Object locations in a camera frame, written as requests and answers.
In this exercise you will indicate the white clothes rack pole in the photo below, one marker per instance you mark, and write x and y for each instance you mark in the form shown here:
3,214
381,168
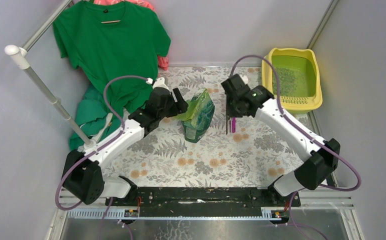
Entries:
18,55

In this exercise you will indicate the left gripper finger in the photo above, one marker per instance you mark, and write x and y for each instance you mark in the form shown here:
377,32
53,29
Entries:
173,111
180,104

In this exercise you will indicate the green cat litter bag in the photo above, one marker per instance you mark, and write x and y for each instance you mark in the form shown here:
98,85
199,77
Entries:
197,119

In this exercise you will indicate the wooden clothes hanger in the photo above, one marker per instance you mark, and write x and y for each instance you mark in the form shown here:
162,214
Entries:
110,21

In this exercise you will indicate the yellow green litter box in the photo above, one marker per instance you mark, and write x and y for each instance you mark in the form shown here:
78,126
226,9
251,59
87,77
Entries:
299,75

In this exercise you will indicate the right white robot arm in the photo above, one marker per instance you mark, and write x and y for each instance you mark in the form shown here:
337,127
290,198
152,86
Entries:
313,150

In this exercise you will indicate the green t-shirt on hanger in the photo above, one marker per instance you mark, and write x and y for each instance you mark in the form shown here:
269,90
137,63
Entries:
117,56

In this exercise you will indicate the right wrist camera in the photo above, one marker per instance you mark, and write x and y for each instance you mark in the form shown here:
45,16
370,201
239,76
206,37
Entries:
245,79

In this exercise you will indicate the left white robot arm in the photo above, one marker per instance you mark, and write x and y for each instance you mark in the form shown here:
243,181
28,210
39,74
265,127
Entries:
83,171

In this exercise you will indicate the floral patterned mat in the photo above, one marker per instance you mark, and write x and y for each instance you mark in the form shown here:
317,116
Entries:
253,156

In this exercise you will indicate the magenta plastic scoop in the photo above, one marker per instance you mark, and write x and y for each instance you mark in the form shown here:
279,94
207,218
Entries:
233,125

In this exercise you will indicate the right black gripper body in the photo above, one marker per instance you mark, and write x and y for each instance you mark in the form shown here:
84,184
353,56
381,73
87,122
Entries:
235,112

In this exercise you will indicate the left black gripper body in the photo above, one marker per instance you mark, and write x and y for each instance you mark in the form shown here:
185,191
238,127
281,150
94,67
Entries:
171,103

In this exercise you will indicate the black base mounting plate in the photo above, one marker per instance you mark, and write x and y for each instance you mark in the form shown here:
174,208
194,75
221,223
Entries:
213,201

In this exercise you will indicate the dark green folded cloth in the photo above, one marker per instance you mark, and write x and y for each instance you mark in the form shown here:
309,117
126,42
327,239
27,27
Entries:
91,116

